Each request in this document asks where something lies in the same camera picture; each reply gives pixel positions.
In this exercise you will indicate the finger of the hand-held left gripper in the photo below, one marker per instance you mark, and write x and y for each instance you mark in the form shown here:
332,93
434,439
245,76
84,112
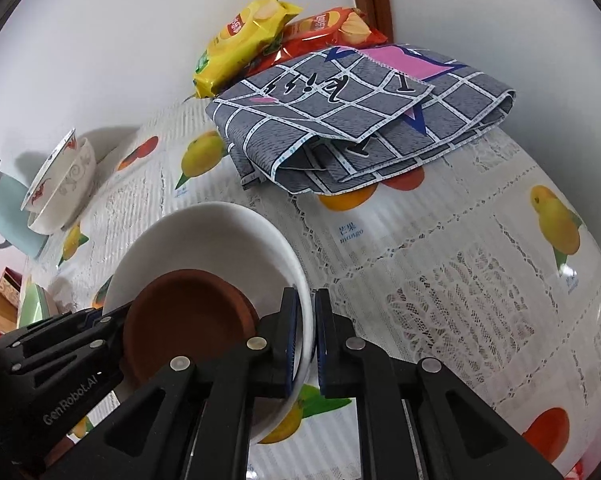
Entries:
55,327
80,347

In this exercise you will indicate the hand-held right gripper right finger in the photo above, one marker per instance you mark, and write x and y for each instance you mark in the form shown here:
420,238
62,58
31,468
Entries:
321,345

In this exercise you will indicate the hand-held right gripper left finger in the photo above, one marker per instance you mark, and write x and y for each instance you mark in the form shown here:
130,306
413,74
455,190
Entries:
291,345

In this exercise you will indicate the green square plate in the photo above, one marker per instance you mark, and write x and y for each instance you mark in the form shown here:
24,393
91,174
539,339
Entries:
30,305

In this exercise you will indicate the brown saucer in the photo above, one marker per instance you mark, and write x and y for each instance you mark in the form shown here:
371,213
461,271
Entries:
190,320

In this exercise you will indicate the large plain white bowl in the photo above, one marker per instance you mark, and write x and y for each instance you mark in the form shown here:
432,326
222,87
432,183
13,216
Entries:
205,235

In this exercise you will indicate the stacked white patterned bowls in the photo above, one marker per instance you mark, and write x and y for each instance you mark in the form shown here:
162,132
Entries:
73,185

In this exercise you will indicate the patterned cardboard box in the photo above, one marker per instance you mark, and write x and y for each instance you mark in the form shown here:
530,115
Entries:
10,285

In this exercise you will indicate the light blue thermos jug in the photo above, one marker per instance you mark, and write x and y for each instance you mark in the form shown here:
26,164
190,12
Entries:
10,210

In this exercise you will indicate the blue floral white bowl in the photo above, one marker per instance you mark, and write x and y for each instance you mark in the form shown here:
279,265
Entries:
50,180

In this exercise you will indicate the grey checked cloth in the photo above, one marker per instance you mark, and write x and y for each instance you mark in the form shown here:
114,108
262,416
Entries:
330,110

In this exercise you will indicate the yellow chip bag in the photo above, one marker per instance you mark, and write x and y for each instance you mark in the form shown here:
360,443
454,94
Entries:
240,40

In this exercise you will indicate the orange chip bag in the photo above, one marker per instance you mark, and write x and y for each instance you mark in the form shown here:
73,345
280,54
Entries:
325,25

